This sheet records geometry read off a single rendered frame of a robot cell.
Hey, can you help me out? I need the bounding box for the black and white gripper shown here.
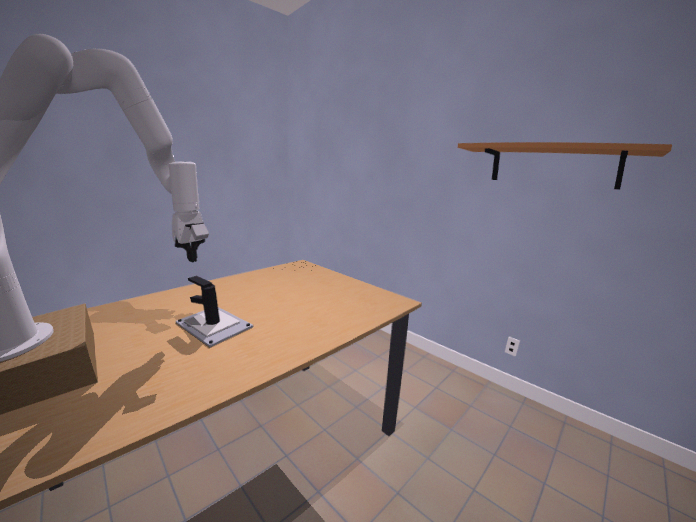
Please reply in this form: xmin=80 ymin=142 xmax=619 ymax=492
xmin=172 ymin=210 xmax=205 ymax=262

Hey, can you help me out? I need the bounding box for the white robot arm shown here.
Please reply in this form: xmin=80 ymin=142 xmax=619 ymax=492
xmin=0 ymin=34 xmax=199 ymax=362

